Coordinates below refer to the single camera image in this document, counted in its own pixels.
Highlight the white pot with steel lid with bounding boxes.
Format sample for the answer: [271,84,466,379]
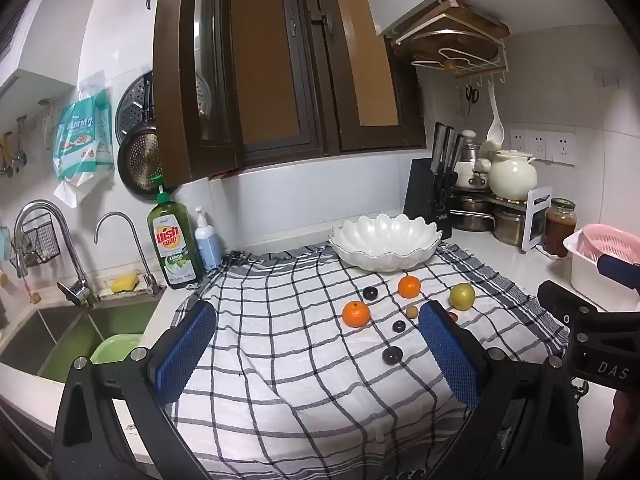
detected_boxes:
[456,130,493,191]

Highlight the white plastic board with handle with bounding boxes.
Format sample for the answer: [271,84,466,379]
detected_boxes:
[521,186,554,252]

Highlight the green plastic bowl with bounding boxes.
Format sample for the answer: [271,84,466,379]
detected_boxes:
[90,334,143,366]

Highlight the tall steel faucet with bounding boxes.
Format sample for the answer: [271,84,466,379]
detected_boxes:
[14,200,99,309]

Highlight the wide steel pot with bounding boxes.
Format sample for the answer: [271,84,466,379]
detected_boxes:
[450,192,497,233]

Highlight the white ladle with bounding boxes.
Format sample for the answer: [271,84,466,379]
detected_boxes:
[486,80,504,144]

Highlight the yellow sponge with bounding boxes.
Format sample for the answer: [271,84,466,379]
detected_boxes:
[111,272,142,293]

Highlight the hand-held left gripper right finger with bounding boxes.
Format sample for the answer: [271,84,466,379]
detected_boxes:
[419,300,583,480]

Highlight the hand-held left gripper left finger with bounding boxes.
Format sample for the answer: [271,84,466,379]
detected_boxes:
[52,300,218,480]

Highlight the steel pots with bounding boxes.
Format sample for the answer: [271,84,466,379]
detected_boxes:
[451,187,532,208]

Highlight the black knife block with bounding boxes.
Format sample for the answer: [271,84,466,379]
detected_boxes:
[402,158,458,226]

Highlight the black wire basket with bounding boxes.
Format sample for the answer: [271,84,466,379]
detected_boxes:
[22,212,63,267]

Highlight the pink colander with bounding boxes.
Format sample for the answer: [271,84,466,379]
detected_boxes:
[577,223,640,264]

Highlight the green dish soap bottle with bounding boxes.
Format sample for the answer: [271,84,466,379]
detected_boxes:
[147,172,206,290]

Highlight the perforated steel steamer plate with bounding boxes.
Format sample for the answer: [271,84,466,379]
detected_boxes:
[115,72,155,146]

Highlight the person's right hand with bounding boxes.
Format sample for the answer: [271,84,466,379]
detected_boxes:
[606,387,640,457]

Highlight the white wire board rack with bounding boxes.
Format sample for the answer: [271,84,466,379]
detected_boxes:
[390,0,511,92]

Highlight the white scalloped bowl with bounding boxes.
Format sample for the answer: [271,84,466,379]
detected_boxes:
[327,213,443,274]

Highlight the printed plastic bag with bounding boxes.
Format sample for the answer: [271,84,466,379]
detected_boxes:
[52,72,115,208]

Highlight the small steel pot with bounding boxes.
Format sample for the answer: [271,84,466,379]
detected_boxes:
[494,205,531,247]

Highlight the black white checked cloth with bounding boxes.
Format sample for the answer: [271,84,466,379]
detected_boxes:
[167,242,571,480]

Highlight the glass jar of sauce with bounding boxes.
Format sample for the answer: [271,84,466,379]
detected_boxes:
[544,198,577,257]

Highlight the steel kitchen sink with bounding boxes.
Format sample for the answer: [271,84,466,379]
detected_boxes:
[0,300,161,383]

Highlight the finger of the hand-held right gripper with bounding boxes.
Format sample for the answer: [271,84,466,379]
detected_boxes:
[596,254,640,292]
[537,280,599,333]

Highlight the brown open window sash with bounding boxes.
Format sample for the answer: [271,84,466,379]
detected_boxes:
[152,0,246,189]

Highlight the cream ceramic kettle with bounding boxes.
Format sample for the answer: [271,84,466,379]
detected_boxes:
[487,150,539,200]

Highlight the steel handled knife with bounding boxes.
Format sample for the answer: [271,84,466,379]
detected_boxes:
[450,133,466,177]
[442,127,457,175]
[431,122,449,173]

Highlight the brown window frame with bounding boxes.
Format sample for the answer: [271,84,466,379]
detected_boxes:
[220,0,427,168]

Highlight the white plastic basin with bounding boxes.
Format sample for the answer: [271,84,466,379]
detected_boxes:
[563,230,640,307]

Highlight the green citrus fruit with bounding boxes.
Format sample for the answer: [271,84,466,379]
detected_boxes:
[449,283,476,311]

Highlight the blue pump soap bottle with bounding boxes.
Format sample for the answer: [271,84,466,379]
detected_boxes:
[194,206,223,271]

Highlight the dark frying pan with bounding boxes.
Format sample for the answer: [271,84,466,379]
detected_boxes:
[117,75,173,203]

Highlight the slim steel faucet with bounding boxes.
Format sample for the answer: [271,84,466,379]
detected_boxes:
[95,211,167,297]

